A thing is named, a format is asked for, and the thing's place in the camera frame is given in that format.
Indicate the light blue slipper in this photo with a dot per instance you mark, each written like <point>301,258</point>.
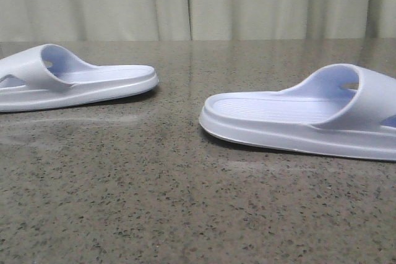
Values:
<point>339,110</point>
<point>50,76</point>

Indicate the beige curtain backdrop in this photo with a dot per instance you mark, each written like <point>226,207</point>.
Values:
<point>145,20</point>

